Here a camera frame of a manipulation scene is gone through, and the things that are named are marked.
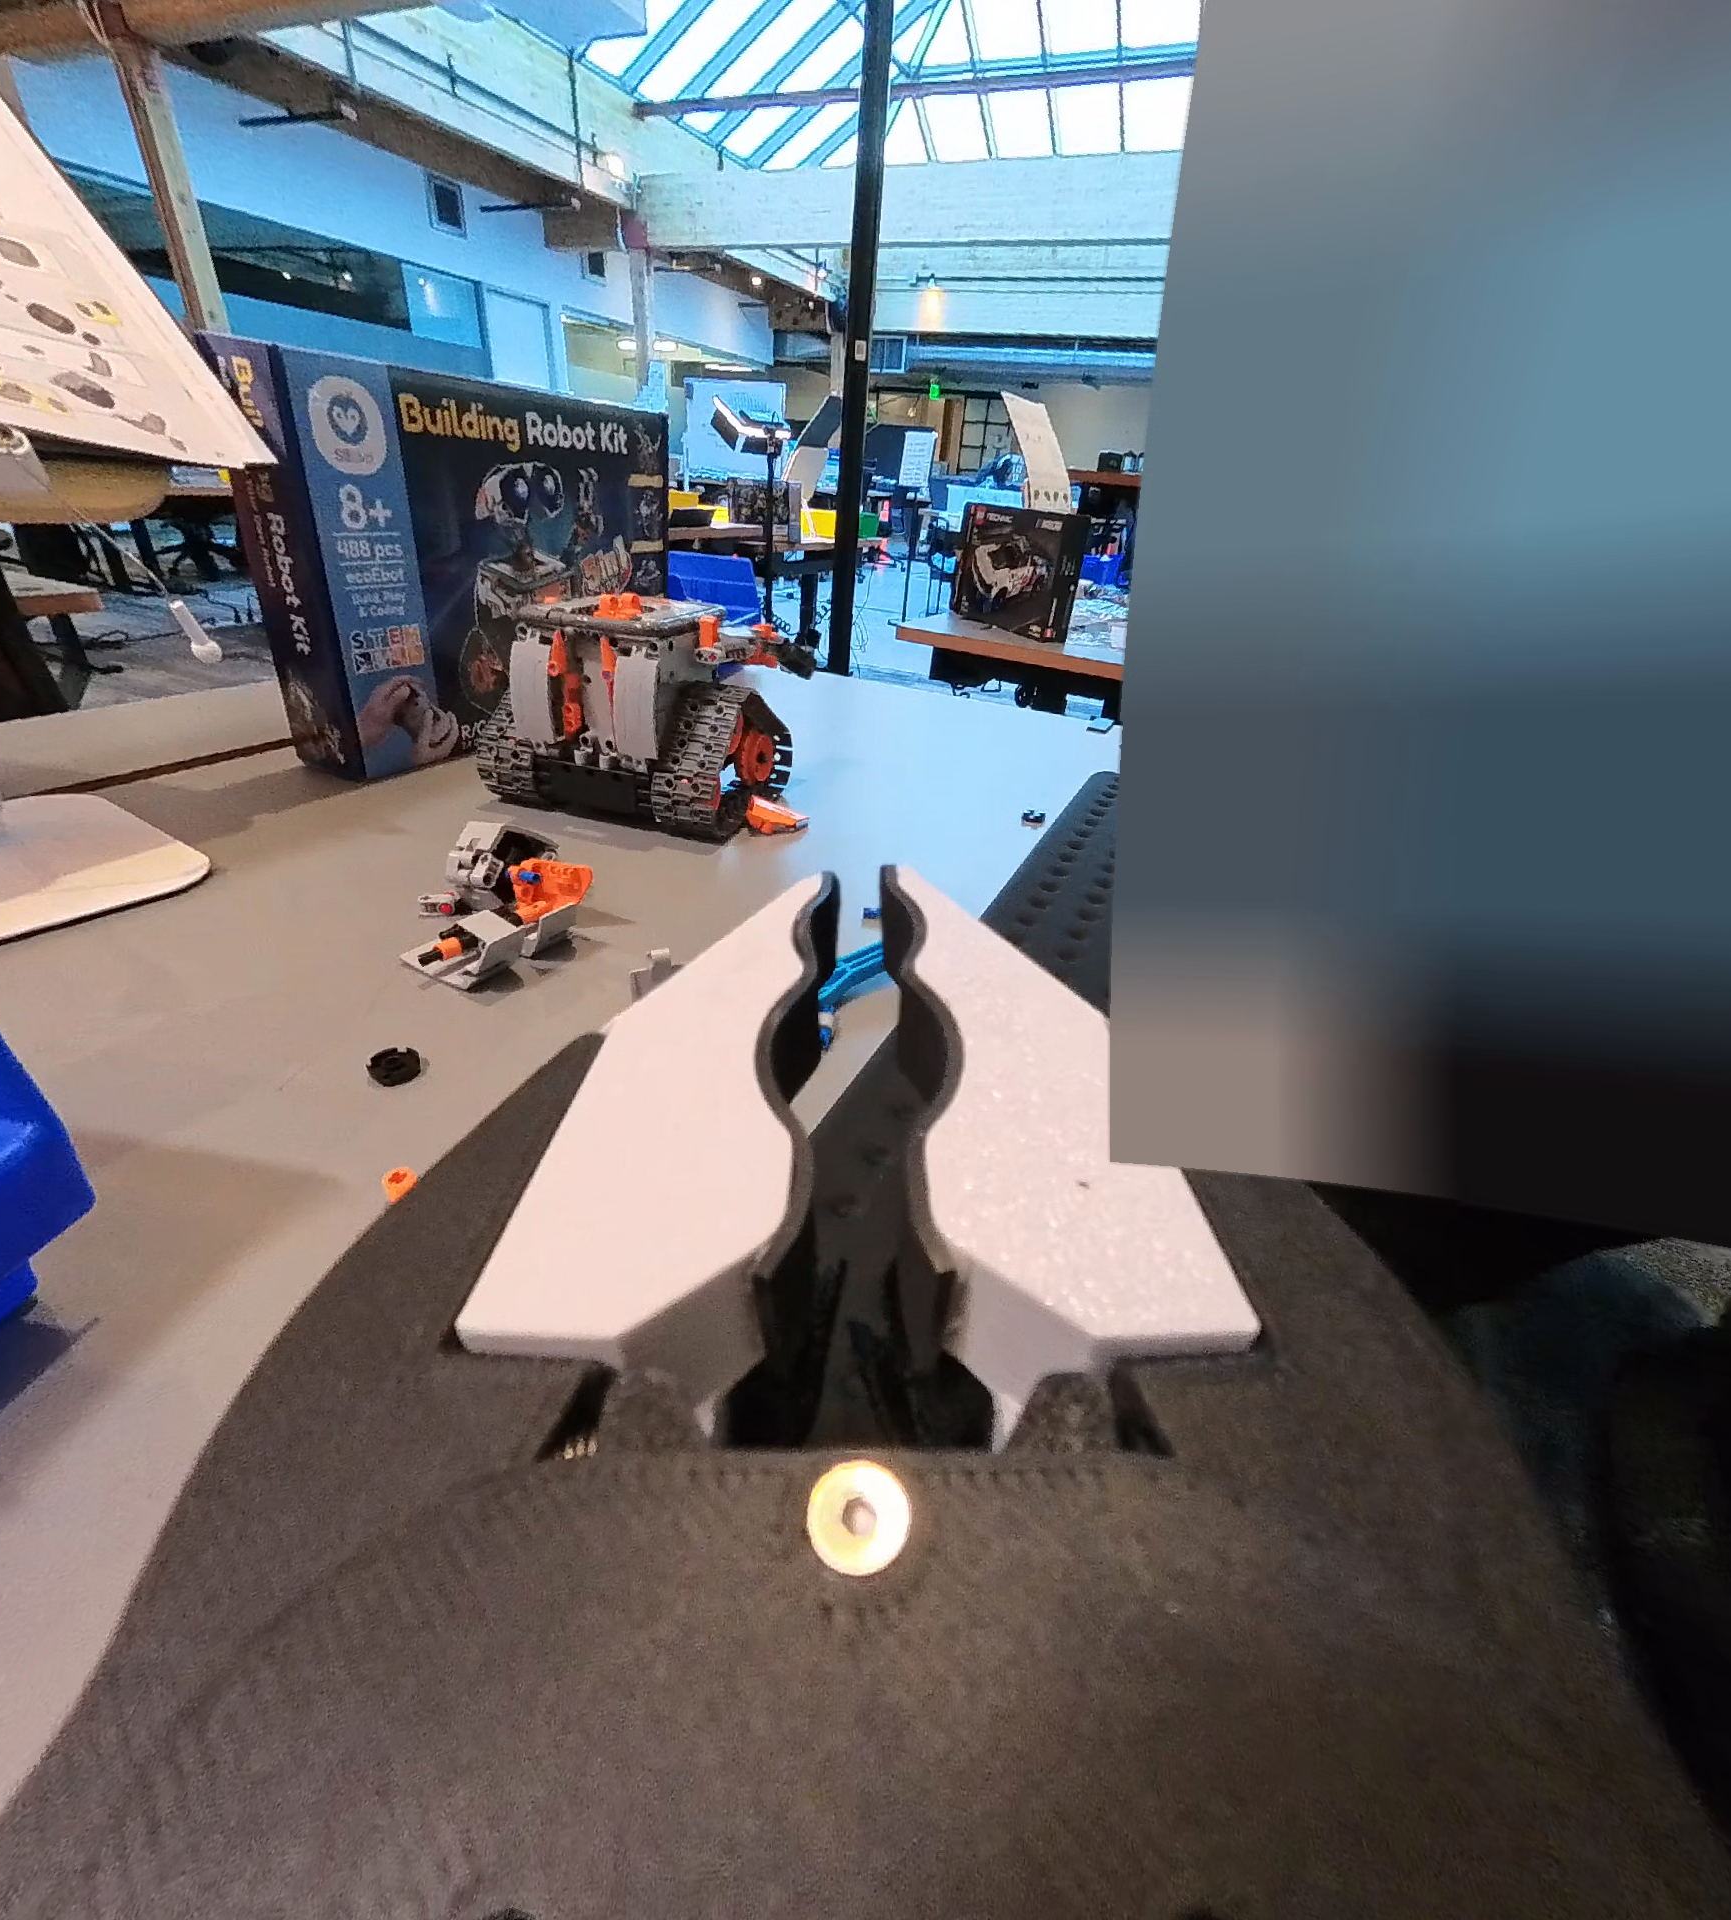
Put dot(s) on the orange slotted panel piece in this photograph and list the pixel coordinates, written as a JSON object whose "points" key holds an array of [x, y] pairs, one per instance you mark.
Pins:
{"points": [[773, 815]]}

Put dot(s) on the blue robot kit box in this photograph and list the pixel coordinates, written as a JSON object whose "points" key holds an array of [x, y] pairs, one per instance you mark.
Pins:
{"points": [[417, 540]]}

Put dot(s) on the wooden table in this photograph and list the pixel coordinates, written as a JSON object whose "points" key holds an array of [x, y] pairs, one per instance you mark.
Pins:
{"points": [[1033, 655]]}

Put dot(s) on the blue plastic separator tool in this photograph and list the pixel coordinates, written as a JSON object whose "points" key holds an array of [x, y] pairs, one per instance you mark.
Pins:
{"points": [[851, 984]]}

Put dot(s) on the black toy car box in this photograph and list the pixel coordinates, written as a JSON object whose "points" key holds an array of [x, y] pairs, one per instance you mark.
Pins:
{"points": [[1017, 570]]}

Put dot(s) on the small black round piece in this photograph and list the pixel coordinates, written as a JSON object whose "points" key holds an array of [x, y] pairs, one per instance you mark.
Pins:
{"points": [[395, 1063]]}

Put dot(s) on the white instruction sheet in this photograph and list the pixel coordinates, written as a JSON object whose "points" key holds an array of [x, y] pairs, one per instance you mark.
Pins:
{"points": [[41, 270]]}

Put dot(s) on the light grey block with pins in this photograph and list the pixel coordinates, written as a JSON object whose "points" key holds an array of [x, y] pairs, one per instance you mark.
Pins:
{"points": [[491, 953]]}

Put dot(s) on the grey orange tracked toy robot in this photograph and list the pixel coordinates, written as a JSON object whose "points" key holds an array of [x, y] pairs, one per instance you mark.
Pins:
{"points": [[627, 707]]}

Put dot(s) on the black metal pole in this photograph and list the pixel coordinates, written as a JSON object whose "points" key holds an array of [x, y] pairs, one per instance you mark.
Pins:
{"points": [[861, 300]]}

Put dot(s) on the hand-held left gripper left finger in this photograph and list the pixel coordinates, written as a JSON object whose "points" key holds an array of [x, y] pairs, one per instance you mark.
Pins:
{"points": [[641, 1201]]}

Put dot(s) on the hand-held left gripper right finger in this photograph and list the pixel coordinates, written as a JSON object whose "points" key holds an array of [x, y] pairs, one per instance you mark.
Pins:
{"points": [[1093, 1201]]}

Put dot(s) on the light grey connector piece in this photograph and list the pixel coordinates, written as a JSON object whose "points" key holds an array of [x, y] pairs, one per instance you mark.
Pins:
{"points": [[653, 970]]}

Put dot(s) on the white desk stand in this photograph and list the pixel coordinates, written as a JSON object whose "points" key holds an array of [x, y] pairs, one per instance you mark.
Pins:
{"points": [[41, 857]]}

